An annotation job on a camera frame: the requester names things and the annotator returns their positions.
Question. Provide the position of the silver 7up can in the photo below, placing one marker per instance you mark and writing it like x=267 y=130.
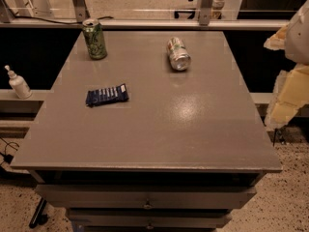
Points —
x=179 y=58

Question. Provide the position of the blue snack packet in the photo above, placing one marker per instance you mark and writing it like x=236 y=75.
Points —
x=107 y=95

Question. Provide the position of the white pump bottle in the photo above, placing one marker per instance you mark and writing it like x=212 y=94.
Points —
x=18 y=84

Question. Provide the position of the metal frame post left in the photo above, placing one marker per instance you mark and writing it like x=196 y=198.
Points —
x=81 y=11

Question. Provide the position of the grey drawer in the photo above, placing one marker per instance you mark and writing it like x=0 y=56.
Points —
x=148 y=219
x=145 y=197

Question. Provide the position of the metal frame post right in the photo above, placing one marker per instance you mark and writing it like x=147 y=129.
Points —
x=204 y=7

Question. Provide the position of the metal frame post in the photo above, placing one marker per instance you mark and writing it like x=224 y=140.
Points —
x=204 y=7
x=81 y=11

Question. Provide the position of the grey top drawer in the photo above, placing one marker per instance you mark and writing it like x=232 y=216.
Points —
x=145 y=197

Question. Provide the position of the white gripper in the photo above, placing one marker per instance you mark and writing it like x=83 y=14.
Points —
x=298 y=38

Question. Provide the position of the grey lower drawer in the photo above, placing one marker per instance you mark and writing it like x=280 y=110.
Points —
x=148 y=219

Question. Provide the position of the green soda can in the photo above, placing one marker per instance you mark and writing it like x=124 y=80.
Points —
x=94 y=38

